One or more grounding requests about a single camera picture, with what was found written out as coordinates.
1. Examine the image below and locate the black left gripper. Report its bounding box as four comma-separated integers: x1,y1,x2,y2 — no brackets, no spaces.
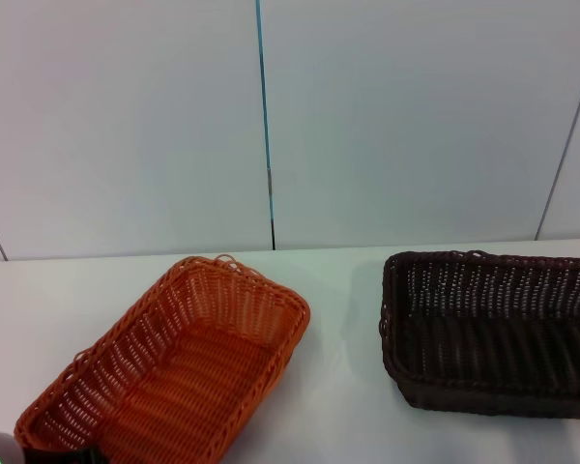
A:
20,445,103,464

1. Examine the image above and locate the dark brown woven basket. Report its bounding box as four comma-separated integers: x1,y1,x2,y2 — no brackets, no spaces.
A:
378,248,580,421

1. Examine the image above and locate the orange woven plastic basket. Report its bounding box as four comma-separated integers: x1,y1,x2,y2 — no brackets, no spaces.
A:
13,253,312,464

